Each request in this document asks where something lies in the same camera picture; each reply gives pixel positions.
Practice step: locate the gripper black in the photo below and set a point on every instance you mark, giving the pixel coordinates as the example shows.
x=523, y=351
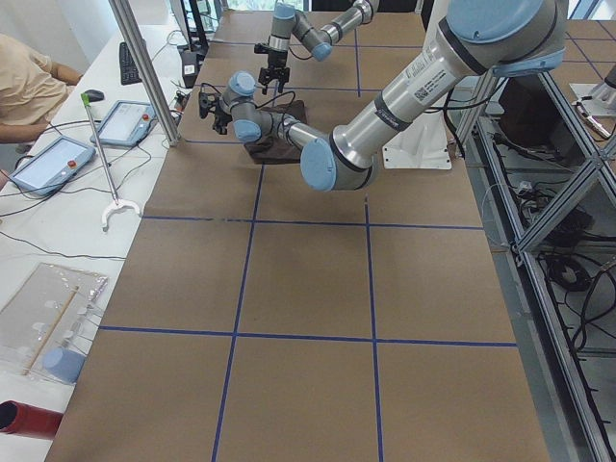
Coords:
x=275, y=61
x=221, y=117

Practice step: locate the dark brown t-shirt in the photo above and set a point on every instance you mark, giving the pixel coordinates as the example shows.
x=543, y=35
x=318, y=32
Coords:
x=270, y=150

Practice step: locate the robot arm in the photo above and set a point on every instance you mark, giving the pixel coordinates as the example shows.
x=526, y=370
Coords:
x=507, y=38
x=289, y=22

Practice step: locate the far blue teach pendant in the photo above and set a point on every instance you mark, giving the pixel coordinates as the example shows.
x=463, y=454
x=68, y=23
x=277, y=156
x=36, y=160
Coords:
x=126, y=124

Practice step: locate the blue teach pendant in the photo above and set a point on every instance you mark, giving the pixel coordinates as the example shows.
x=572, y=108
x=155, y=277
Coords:
x=53, y=166
x=126, y=124

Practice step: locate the black keyboard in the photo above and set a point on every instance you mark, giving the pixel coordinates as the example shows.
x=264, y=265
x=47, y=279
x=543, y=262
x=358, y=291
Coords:
x=129, y=73

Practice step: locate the black computer mouse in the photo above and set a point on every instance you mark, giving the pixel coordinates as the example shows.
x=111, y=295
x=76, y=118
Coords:
x=94, y=95

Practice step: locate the near blue teach pendant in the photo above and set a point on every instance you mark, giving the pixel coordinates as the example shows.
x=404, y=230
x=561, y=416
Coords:
x=53, y=166

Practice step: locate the seated person beige shirt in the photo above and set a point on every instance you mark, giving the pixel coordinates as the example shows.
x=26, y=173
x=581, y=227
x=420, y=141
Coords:
x=33, y=89

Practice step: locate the wooden stick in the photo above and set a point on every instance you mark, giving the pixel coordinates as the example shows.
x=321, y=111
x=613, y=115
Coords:
x=49, y=331

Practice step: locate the clear plastic bag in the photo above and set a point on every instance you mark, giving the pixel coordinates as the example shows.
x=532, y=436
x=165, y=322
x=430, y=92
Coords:
x=33, y=307

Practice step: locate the pale blue cup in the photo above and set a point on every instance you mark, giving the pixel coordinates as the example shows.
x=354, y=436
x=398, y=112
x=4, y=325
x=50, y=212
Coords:
x=65, y=364

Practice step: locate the red cylinder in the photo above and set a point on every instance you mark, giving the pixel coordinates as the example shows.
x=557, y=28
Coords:
x=26, y=420

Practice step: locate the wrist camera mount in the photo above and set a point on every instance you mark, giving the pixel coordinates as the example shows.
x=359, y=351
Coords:
x=261, y=48
x=208, y=103

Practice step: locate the aluminium frame post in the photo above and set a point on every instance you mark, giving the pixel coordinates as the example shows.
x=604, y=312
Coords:
x=131, y=33

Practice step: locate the green handled reach grabber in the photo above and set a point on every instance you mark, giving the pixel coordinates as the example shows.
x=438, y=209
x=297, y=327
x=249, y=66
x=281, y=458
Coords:
x=117, y=203

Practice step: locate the white pedestal column base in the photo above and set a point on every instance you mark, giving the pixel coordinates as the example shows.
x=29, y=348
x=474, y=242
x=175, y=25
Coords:
x=423, y=145

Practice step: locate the aluminium side frame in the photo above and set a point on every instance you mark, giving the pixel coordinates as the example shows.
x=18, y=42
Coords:
x=541, y=155

